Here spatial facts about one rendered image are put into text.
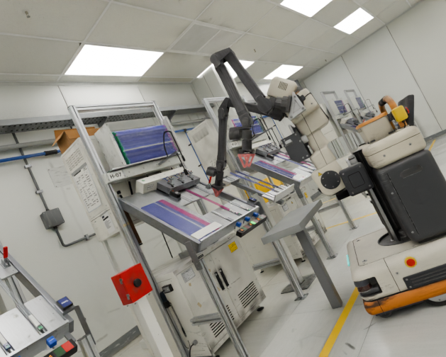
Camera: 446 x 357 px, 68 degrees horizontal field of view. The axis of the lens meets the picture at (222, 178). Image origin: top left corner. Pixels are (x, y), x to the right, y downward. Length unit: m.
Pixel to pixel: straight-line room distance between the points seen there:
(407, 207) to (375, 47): 8.02
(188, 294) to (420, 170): 1.46
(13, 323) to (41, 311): 0.10
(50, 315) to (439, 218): 1.71
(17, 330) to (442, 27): 9.25
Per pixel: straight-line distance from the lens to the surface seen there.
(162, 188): 2.42
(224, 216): 2.21
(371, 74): 9.58
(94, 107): 2.56
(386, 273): 1.81
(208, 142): 3.50
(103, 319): 3.71
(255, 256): 3.58
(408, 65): 9.45
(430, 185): 1.79
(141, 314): 1.79
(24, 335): 1.47
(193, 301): 2.19
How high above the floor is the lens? 0.88
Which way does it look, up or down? 3 degrees up
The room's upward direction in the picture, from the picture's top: 26 degrees counter-clockwise
